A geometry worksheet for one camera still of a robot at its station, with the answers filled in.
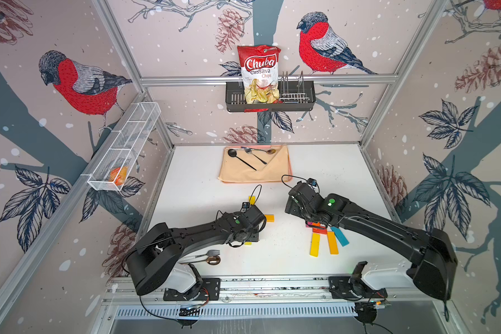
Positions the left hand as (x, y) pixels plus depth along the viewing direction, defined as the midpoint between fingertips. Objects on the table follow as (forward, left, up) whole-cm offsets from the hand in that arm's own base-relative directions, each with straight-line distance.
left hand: (255, 230), depth 85 cm
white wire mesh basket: (+23, +51, +28) cm, 63 cm away
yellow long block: (-7, -24, -4) cm, 25 cm away
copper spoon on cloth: (+46, -8, -1) cm, 47 cm away
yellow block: (-4, +3, -3) cm, 6 cm away
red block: (+1, -28, -2) cm, 28 cm away
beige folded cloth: (+42, -11, -2) cm, 43 cm away
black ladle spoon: (+44, +13, -1) cm, 46 cm away
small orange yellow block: (+7, -7, -4) cm, 11 cm away
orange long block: (-4, -32, -3) cm, 33 cm away
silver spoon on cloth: (+47, +4, -2) cm, 47 cm away
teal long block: (-2, -36, -1) cm, 36 cm away
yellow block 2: (+11, +1, +7) cm, 13 cm away
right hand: (+6, -14, +10) cm, 18 cm away
